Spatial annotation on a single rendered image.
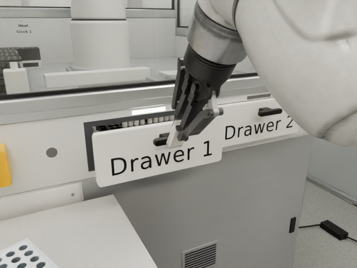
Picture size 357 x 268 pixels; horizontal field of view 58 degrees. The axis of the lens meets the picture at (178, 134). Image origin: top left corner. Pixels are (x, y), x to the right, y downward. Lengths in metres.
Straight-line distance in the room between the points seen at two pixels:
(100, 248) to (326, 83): 0.47
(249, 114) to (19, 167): 0.55
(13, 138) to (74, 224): 0.20
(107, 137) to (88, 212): 0.17
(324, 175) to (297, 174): 1.41
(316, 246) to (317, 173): 0.75
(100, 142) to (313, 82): 0.45
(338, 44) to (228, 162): 0.68
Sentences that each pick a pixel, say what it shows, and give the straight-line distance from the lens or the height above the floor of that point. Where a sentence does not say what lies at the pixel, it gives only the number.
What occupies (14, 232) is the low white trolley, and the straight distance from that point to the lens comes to 0.69.
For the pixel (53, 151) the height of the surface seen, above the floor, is 0.88.
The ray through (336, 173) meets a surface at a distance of 2.44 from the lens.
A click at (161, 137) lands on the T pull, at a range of 0.64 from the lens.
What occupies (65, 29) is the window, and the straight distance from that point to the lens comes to 0.68.
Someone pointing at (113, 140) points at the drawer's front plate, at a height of 0.91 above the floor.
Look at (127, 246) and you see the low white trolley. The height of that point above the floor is 0.76.
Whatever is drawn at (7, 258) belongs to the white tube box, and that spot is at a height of 0.80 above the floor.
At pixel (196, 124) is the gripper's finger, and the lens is 0.51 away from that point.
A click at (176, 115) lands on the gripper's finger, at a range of 0.57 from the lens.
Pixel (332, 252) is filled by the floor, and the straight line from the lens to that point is 1.94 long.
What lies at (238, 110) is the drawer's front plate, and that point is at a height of 0.91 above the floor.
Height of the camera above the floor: 1.13
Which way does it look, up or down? 20 degrees down
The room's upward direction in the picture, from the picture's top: straight up
